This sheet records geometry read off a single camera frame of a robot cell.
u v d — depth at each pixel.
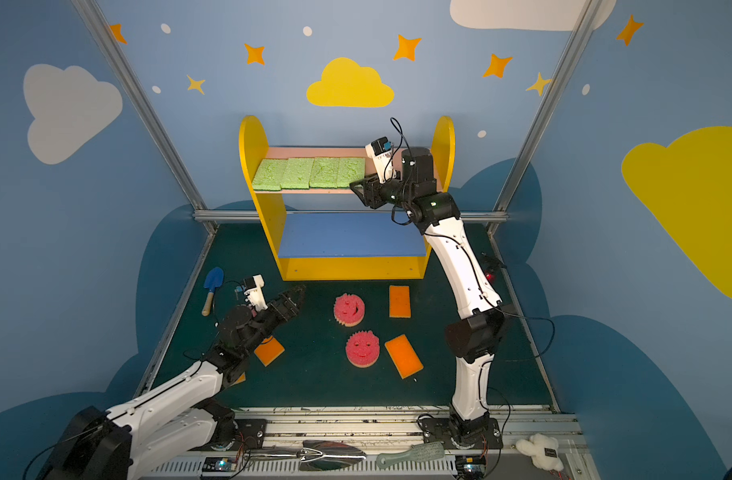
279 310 0.70
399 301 1.00
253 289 0.73
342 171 0.77
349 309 0.95
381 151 0.62
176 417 0.51
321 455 0.70
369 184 0.64
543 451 0.70
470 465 0.72
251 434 0.75
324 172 0.75
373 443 0.73
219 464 0.71
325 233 1.03
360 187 0.73
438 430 0.75
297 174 0.75
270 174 0.75
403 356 0.86
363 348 0.86
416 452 0.71
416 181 0.56
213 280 1.05
